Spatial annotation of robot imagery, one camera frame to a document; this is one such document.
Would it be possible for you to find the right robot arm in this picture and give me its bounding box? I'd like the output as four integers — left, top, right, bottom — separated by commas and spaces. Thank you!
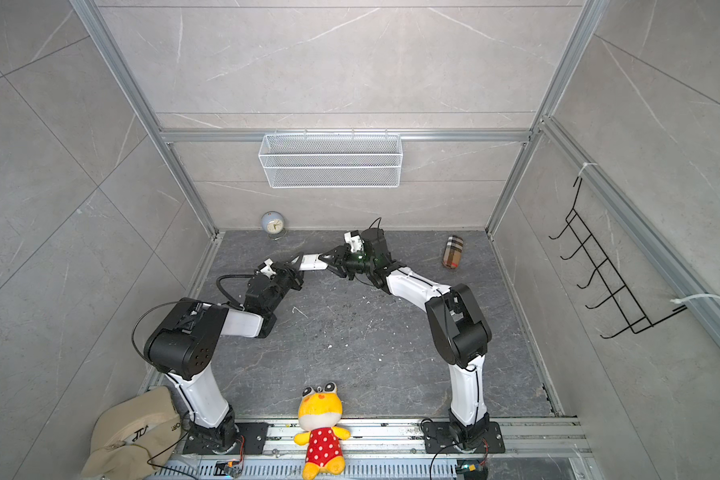
314, 227, 492, 449

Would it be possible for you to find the small round clock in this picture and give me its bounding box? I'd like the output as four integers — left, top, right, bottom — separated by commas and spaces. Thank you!
261, 211, 285, 237

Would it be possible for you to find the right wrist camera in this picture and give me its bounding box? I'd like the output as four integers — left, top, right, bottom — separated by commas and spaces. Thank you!
344, 230, 364, 253

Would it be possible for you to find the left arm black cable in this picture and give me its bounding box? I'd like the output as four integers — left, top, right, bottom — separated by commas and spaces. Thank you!
215, 273, 256, 310

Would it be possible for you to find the aluminium rail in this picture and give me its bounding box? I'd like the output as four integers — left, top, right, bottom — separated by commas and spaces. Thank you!
179, 417, 592, 460

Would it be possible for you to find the plaid cylindrical can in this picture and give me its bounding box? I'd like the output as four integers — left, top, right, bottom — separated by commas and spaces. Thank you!
442, 235, 464, 269

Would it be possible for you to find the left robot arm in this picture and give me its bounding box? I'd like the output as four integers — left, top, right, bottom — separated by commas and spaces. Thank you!
142, 262, 304, 452

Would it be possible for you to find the white remote control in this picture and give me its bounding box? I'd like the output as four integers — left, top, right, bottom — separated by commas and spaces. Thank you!
299, 254, 329, 271

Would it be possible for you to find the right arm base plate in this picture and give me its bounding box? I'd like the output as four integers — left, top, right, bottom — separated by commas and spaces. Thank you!
419, 419, 506, 455

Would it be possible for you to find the beige cap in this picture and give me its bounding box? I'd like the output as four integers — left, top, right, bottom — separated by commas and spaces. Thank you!
81, 386, 182, 479

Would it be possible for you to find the yellow frog plush toy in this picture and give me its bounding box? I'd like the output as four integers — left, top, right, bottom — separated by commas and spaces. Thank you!
294, 382, 351, 480

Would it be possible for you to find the white wire mesh basket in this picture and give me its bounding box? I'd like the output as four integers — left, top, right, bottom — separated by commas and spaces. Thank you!
258, 133, 404, 189

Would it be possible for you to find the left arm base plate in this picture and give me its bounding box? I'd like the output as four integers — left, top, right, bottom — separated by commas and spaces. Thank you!
182, 422, 269, 455

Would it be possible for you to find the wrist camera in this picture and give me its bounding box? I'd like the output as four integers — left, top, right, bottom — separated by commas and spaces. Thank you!
344, 230, 364, 253
258, 259, 276, 278

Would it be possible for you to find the black wall hook rack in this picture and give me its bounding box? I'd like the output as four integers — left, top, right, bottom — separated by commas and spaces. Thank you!
548, 178, 688, 340

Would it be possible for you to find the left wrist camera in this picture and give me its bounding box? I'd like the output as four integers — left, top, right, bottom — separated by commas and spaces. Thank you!
258, 259, 276, 278

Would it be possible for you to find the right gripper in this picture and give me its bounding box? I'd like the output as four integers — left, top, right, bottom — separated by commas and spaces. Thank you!
319, 245, 377, 281

